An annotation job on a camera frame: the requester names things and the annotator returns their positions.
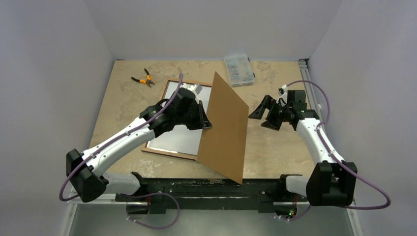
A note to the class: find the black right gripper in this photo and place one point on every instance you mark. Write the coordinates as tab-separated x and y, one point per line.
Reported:
272	112

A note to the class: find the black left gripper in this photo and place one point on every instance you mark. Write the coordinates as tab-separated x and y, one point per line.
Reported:
202	121

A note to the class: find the brown cardboard backing board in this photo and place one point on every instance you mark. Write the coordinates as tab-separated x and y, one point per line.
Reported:
222	147

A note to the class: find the blue wooden picture frame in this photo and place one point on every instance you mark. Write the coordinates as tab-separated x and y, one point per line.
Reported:
153	150

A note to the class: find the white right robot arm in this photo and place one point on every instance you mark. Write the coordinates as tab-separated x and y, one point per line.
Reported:
332	181

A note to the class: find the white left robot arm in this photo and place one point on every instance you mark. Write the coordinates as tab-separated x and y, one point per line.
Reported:
87	170

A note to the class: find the clear plastic screw box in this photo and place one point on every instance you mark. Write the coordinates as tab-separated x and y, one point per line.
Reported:
239	70

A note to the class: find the orange black pliers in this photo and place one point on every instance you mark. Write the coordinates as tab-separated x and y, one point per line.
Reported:
147	81

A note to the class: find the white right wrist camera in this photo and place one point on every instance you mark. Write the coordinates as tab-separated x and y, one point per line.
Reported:
283	92

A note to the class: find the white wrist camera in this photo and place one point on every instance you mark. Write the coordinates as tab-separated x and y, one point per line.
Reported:
194	88
283	92

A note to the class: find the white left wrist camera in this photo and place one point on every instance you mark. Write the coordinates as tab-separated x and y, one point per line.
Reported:
194	88

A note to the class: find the aluminium right side rail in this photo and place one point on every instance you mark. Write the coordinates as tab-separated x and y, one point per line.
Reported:
316	98

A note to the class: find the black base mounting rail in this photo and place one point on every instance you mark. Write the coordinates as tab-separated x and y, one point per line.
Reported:
263	195

